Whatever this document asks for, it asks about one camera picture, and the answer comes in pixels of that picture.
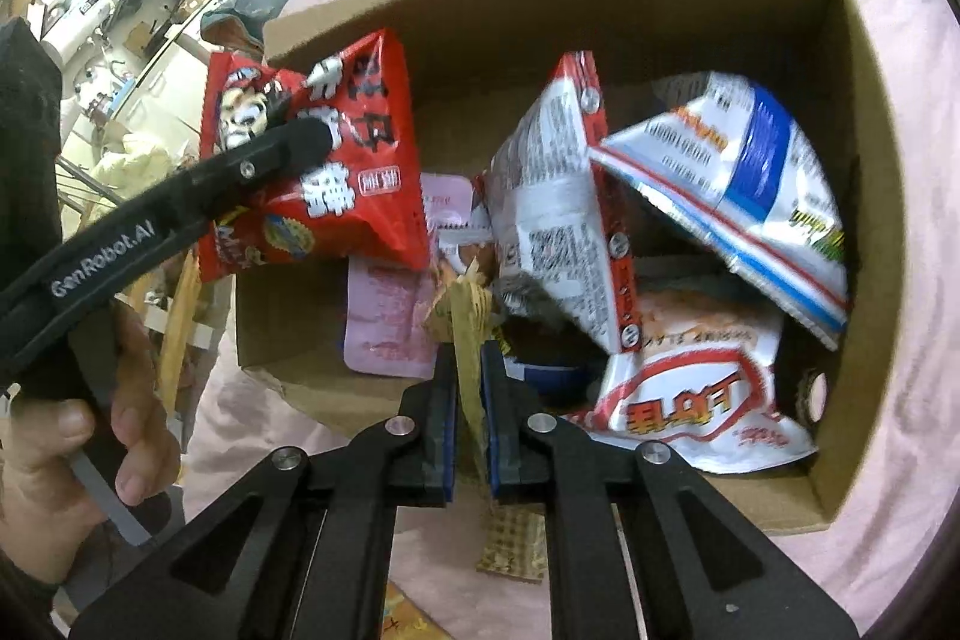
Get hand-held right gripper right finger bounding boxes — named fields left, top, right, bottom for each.
left=480, top=340, right=860, bottom=640

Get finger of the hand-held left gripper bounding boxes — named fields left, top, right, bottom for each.
left=187, top=115, right=332, bottom=215

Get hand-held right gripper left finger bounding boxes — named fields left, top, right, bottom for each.
left=67, top=344, right=460, bottom=640

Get dark blue snack packet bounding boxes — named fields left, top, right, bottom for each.
left=501, top=353, right=591, bottom=399

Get red snack packet face print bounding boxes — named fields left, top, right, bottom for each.
left=195, top=27, right=437, bottom=283

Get tan cracker packet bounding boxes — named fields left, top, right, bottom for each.
left=426, top=256, right=550, bottom=586

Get pink snack packet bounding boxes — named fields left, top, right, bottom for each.
left=342, top=170, right=479, bottom=380

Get brown cardboard box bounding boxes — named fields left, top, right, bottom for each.
left=232, top=0, right=906, bottom=537

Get red and white snack bag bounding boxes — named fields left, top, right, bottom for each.
left=561, top=290, right=820, bottom=477

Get white snack bag red edge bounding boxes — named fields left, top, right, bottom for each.
left=478, top=50, right=644, bottom=357

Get white snack bag blue stripes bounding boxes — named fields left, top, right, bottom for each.
left=587, top=70, right=854, bottom=354

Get person's left forearm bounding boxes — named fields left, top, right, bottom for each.
left=0, top=548, right=100, bottom=640

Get person's left hand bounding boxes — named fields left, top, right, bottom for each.
left=0, top=301, right=184, bottom=587

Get white cabinet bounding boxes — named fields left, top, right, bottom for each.
left=96, top=16, right=212, bottom=148

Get yellow cloth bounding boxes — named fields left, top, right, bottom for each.
left=88, top=128, right=182, bottom=208

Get orange yellow snack packet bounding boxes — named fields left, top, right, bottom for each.
left=377, top=582, right=460, bottom=640

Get white kitchen appliance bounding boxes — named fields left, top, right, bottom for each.
left=40, top=0, right=111, bottom=65

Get yellow wooden frame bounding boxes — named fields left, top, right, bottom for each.
left=156, top=248, right=205, bottom=417

